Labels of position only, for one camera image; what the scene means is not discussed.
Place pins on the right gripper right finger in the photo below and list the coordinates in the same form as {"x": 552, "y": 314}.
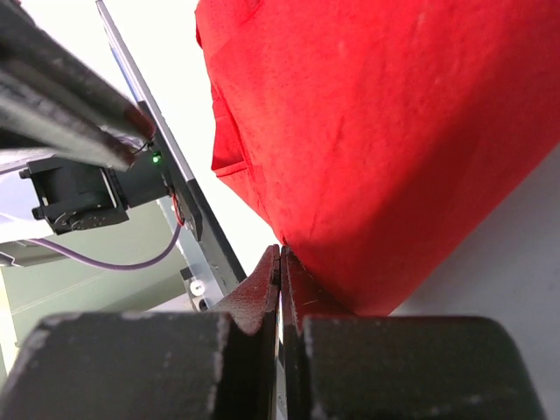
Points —
{"x": 342, "y": 366}

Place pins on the red paper napkin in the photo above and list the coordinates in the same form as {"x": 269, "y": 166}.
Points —
{"x": 374, "y": 136}

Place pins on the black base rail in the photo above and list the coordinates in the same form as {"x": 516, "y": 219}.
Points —
{"x": 212, "y": 269}

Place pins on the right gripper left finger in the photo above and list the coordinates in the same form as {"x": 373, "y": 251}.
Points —
{"x": 215, "y": 364}

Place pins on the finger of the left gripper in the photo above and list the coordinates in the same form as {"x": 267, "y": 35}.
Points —
{"x": 52, "y": 103}

